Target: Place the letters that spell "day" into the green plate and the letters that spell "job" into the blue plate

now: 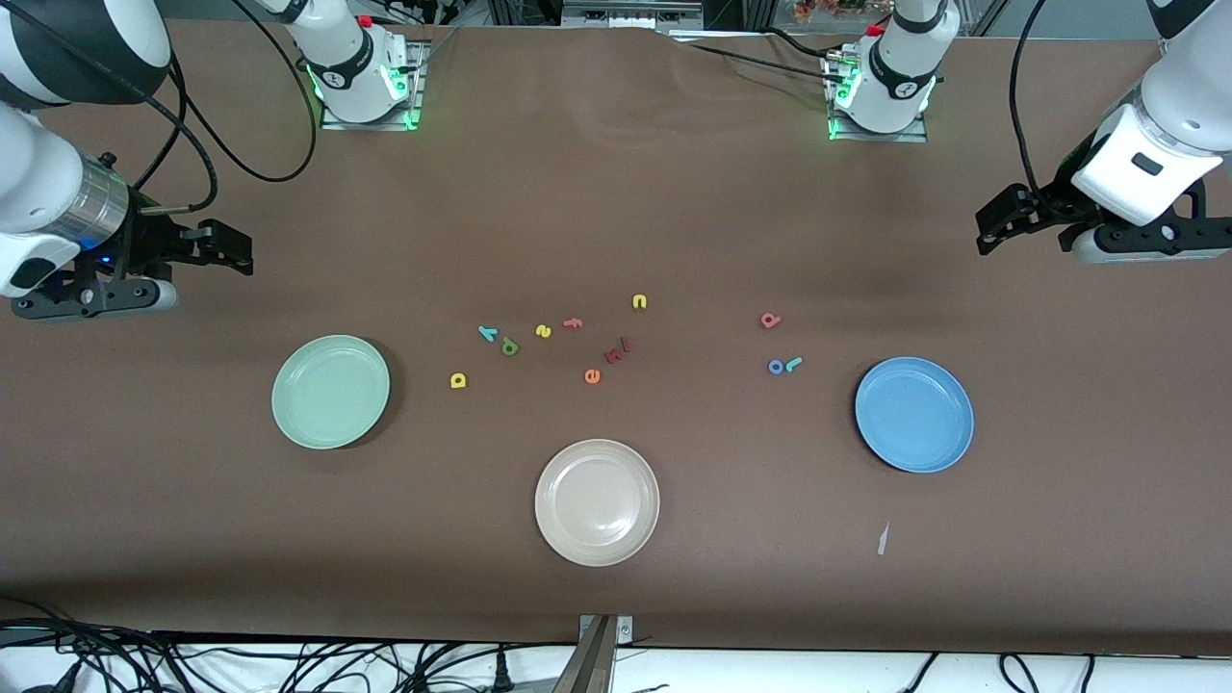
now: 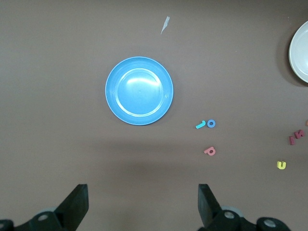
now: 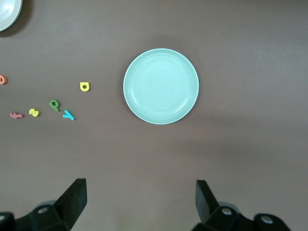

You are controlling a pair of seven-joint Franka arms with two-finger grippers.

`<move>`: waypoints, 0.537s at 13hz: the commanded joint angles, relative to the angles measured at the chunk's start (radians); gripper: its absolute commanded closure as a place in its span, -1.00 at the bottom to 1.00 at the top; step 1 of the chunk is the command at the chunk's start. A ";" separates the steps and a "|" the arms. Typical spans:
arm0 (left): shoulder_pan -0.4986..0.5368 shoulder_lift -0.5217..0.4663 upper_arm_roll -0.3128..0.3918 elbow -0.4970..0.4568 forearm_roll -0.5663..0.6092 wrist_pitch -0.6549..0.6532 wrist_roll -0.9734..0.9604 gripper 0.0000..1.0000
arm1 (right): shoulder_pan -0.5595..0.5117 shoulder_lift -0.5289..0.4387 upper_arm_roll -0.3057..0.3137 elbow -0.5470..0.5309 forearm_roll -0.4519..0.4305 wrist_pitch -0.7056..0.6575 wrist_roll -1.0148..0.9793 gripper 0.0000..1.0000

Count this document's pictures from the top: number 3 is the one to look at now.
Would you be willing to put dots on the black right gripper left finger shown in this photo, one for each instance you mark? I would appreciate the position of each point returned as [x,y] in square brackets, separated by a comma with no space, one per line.
[72,204]

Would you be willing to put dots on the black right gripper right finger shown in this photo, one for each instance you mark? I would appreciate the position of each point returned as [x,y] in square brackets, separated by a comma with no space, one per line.
[207,204]

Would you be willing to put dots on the teal foam letter y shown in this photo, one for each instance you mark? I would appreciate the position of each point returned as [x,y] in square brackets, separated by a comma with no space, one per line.
[69,116]

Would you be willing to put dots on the green foam letter p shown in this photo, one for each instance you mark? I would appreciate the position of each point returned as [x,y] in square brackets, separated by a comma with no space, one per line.
[56,107]

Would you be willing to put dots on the yellow foam letter a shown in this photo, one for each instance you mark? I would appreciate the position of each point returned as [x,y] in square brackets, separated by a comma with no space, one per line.
[82,88]

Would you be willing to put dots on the yellow foam letter s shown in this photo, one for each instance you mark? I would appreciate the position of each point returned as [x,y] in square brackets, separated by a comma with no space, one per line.
[34,113]

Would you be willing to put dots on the pink foam letter f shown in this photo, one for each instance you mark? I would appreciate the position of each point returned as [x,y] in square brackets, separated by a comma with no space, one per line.
[16,115]

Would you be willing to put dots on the light green plastic plate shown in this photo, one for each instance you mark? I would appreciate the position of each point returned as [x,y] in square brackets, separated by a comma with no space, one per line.
[161,86]

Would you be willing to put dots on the brown table cover sheet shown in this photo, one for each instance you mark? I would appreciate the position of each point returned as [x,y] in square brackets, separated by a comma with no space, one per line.
[240,72]

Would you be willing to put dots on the orange foam letter e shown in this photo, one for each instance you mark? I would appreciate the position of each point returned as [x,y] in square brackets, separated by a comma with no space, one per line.
[2,80]

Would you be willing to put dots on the beige plastic plate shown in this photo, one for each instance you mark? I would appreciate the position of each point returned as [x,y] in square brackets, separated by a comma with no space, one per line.
[7,12]

